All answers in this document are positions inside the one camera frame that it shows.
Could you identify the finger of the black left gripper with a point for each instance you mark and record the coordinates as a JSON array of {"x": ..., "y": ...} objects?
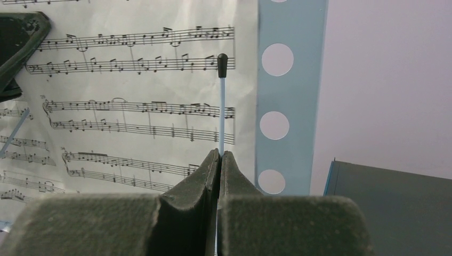
[{"x": 21, "y": 34}]

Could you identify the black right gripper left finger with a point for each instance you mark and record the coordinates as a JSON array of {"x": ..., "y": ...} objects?
[{"x": 180, "y": 221}]

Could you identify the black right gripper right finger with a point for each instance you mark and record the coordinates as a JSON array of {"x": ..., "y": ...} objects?
[{"x": 250, "y": 223}]

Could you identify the sheet music page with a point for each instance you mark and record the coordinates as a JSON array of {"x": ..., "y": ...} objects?
[
  {"x": 28, "y": 166},
  {"x": 128, "y": 94}
]

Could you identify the light blue music stand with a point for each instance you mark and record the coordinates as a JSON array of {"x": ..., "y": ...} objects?
[{"x": 290, "y": 38}]

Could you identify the dark green metal rack unit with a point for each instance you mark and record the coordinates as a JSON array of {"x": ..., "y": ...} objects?
[{"x": 406, "y": 213}]

